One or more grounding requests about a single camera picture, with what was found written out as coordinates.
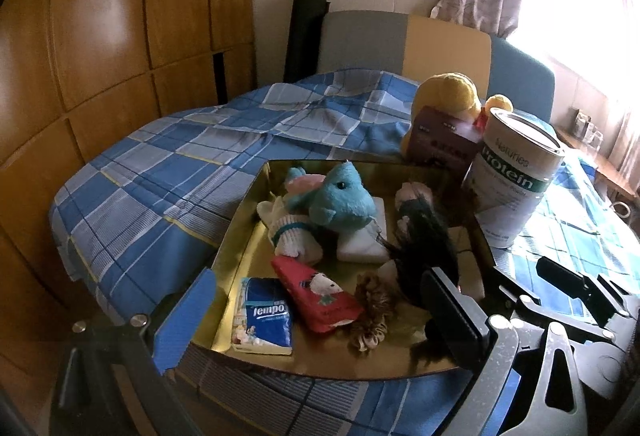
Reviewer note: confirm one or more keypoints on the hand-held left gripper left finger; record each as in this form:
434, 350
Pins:
185, 321

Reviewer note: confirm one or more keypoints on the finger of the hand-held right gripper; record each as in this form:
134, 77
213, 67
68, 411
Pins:
510, 286
560, 276

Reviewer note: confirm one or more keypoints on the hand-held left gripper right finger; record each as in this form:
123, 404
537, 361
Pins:
450, 316

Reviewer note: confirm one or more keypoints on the brown scrunchie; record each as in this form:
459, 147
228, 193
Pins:
372, 311

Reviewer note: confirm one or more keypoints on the blue tissue packet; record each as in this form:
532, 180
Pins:
262, 316

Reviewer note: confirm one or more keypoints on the black feathery hair piece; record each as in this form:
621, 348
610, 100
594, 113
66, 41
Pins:
425, 241

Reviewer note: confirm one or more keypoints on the gold cardboard box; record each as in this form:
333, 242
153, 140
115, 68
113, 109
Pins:
245, 256

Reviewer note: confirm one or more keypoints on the white foam block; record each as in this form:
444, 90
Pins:
360, 248

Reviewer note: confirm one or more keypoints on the red plush pouch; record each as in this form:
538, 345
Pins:
320, 301

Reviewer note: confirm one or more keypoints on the white knit glove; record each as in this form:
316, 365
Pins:
295, 236

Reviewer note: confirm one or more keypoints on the teal plush toy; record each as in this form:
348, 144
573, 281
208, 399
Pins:
340, 196

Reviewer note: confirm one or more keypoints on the white metal powder can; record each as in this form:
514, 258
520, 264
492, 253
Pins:
510, 186

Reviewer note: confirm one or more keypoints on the wooden desk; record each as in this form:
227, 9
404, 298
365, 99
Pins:
615, 176

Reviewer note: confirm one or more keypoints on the clear desk organiser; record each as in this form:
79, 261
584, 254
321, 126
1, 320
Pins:
585, 124

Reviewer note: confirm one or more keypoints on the blue checked bedsheet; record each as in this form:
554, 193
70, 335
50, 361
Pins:
175, 166

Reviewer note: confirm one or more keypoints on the maroon cardboard box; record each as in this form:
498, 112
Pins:
440, 141

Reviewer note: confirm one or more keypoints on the yellow plush toy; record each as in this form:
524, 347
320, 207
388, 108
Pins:
445, 91

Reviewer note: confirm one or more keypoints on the grey yellow blue headboard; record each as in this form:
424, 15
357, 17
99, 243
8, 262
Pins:
360, 41

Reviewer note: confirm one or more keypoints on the wooden wardrobe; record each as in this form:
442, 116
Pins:
100, 41

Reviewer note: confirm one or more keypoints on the black rolled mat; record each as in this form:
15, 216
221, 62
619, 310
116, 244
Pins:
305, 36

